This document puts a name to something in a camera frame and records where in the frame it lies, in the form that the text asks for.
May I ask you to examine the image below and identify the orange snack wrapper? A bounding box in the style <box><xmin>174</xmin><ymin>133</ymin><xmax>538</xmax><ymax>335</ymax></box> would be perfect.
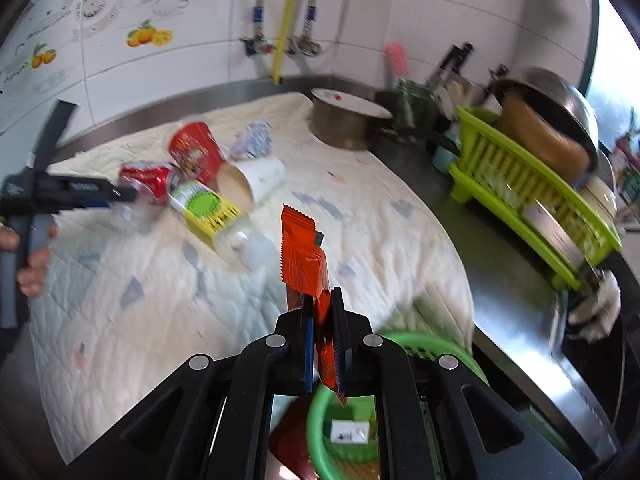
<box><xmin>281</xmin><ymin>205</ymin><xmax>352</xmax><ymax>402</ymax></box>

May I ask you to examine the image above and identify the green trash basket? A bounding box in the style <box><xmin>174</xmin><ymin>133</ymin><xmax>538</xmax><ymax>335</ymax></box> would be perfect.
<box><xmin>306</xmin><ymin>332</ymin><xmax>486</xmax><ymax>479</ymax></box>

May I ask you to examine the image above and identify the person's hand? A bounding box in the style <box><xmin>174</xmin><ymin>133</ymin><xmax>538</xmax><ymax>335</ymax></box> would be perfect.
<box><xmin>0</xmin><ymin>224</ymin><xmax>50</xmax><ymax>298</ymax></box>

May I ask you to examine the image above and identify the red soda can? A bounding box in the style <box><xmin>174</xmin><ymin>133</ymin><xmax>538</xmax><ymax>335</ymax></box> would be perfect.
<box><xmin>118</xmin><ymin>160</ymin><xmax>181</xmax><ymax>206</ymax></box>

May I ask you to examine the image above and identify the red paper cup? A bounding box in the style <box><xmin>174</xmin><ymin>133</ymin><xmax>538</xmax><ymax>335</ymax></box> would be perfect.
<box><xmin>168</xmin><ymin>119</ymin><xmax>226</xmax><ymax>190</ymax></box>

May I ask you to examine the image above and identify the white quilted mat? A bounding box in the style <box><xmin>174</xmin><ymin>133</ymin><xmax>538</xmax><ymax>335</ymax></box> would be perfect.
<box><xmin>30</xmin><ymin>93</ymin><xmax>474</xmax><ymax>462</ymax></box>

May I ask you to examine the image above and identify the green yellow labelled plastic bottle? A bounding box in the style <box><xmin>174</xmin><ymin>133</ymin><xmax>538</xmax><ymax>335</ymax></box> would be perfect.
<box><xmin>168</xmin><ymin>181</ymin><xmax>277</xmax><ymax>271</ymax></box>

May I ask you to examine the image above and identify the white green paper cup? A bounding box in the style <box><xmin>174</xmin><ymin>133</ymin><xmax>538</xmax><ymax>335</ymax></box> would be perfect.
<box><xmin>217</xmin><ymin>156</ymin><xmax>285</xmax><ymax>211</ymax></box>

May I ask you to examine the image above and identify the crumpled white blue wrapper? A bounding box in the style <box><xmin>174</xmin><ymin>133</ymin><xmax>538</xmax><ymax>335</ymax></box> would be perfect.
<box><xmin>229</xmin><ymin>120</ymin><xmax>272</xmax><ymax>160</ymax></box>

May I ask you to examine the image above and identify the green dish rack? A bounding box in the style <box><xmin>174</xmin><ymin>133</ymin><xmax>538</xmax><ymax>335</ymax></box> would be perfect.
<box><xmin>448</xmin><ymin>106</ymin><xmax>622</xmax><ymax>290</ymax></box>

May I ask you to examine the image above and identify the steel pot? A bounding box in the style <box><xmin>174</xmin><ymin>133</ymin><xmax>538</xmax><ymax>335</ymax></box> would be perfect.
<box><xmin>309</xmin><ymin>98</ymin><xmax>370</xmax><ymax>151</ymax></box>

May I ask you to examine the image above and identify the white plate with cherries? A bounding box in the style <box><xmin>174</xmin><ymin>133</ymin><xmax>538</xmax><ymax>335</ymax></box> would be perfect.
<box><xmin>311</xmin><ymin>88</ymin><xmax>393</xmax><ymax>119</ymax></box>

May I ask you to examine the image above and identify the brown bowl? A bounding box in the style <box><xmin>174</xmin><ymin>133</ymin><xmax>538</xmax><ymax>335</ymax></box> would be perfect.
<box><xmin>495</xmin><ymin>91</ymin><xmax>590</xmax><ymax>184</ymax></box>

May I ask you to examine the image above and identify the pink brush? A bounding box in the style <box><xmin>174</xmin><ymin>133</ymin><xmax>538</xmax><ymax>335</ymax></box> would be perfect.
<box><xmin>384</xmin><ymin>41</ymin><xmax>409</xmax><ymax>79</ymax></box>

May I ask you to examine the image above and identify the steel bowl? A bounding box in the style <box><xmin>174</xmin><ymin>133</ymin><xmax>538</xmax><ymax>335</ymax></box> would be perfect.
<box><xmin>490</xmin><ymin>66</ymin><xmax>599</xmax><ymax>172</ymax></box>

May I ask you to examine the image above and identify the left braided metal hose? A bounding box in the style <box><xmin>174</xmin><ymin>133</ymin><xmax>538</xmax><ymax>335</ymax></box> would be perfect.
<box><xmin>240</xmin><ymin>0</ymin><xmax>277</xmax><ymax>58</ymax></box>

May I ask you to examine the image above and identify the braided metal hose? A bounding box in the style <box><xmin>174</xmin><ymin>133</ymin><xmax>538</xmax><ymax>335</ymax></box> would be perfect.
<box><xmin>292</xmin><ymin>0</ymin><xmax>324</xmax><ymax>58</ymax></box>
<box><xmin>240</xmin><ymin>0</ymin><xmax>277</xmax><ymax>58</ymax></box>

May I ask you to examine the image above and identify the right braided metal hose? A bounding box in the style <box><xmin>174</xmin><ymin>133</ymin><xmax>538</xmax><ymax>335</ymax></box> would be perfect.
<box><xmin>292</xmin><ymin>0</ymin><xmax>324</xmax><ymax>58</ymax></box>

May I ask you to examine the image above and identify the yellow hose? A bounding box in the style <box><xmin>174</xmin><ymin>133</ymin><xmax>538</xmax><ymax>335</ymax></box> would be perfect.
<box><xmin>270</xmin><ymin>0</ymin><xmax>309</xmax><ymax>86</ymax></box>

